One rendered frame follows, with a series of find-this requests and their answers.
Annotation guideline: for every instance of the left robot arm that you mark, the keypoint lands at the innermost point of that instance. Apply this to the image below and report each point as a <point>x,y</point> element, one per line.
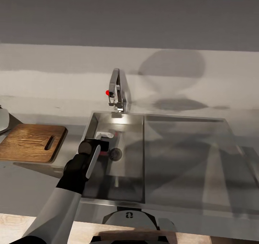
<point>53,224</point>

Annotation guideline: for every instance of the drop in sink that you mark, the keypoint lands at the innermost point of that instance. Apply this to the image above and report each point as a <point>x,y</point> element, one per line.
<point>180,164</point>

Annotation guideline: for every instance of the cutting board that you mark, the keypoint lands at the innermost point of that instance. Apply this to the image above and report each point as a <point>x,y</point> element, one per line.
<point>29,143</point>

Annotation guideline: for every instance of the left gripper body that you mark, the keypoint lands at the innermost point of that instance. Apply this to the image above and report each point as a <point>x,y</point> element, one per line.
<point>104,146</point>

